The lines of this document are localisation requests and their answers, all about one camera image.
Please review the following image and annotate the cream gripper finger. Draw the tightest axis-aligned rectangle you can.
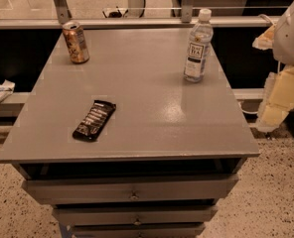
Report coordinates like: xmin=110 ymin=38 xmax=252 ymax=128
xmin=252 ymin=25 xmax=275 ymax=50
xmin=256 ymin=65 xmax=294 ymax=133

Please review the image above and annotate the clear plastic water bottle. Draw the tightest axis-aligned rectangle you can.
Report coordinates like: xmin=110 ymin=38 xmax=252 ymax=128
xmin=184 ymin=8 xmax=214 ymax=82

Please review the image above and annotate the black rxbar chocolate wrapper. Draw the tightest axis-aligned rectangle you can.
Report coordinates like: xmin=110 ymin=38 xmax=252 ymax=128
xmin=73 ymin=100 xmax=116 ymax=142

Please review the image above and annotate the grey drawer cabinet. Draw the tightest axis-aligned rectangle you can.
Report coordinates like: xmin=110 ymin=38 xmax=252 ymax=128
xmin=0 ymin=27 xmax=261 ymax=238

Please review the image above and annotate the top grey drawer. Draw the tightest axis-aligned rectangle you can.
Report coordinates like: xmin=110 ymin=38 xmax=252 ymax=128
xmin=22 ymin=175 xmax=238 ymax=205

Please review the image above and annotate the grey drawer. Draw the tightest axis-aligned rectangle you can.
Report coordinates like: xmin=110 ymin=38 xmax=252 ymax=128
xmin=22 ymin=175 xmax=238 ymax=205
xmin=72 ymin=223 xmax=205 ymax=238
xmin=53 ymin=205 xmax=218 ymax=226

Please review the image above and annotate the bottom grey drawer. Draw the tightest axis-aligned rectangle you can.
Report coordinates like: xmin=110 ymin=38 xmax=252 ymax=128
xmin=72 ymin=223 xmax=205 ymax=238

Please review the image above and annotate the gold soda can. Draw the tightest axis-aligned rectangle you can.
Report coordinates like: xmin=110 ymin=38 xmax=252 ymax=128
xmin=63 ymin=21 xmax=89 ymax=63

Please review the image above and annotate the middle grey drawer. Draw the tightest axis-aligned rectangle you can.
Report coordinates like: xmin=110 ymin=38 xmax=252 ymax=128
xmin=53 ymin=205 xmax=218 ymax=226

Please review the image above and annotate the metal frame rail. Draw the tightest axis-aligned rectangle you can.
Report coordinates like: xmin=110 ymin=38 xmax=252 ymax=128
xmin=0 ymin=14 xmax=279 ymax=30

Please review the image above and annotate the white cable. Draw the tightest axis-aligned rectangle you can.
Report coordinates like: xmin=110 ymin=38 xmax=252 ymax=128
xmin=238 ymin=100 xmax=262 ymax=116

